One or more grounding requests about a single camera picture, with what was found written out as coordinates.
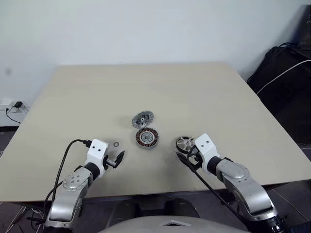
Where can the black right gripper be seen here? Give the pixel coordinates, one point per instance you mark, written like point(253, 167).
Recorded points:
point(195, 160)

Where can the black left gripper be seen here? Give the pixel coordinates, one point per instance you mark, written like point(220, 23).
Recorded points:
point(107, 163)

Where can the silver spoked motor rotor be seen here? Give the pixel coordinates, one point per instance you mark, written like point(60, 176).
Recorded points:
point(183, 144)

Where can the copper wound motor stator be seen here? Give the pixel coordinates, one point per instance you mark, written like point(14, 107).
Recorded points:
point(146, 138)

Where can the silver motor end cap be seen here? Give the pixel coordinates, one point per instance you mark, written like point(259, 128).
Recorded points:
point(142, 119)

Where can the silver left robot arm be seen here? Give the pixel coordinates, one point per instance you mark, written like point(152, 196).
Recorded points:
point(70, 194)

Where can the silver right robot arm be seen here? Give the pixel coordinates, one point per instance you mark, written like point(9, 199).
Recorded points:
point(245, 187)

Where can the dark rounded shape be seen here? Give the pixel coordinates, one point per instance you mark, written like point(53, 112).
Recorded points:
point(181, 206)

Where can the grey robot torso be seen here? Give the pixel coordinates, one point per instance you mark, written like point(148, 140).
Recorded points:
point(145, 225)

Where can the white power strip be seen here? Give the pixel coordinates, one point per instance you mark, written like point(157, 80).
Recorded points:
point(23, 106)

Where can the black power adapter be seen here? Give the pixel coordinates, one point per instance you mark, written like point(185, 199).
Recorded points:
point(17, 104)

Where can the large black case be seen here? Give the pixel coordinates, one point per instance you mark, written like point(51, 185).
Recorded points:
point(286, 97)

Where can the black equipment stack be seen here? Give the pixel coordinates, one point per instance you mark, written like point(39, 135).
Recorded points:
point(305, 29)

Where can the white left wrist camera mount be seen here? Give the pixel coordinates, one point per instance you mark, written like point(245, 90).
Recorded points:
point(97, 153)

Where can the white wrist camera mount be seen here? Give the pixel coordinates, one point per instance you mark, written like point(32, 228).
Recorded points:
point(206, 145)
point(97, 153)

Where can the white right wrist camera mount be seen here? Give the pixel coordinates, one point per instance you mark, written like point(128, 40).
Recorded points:
point(206, 145)

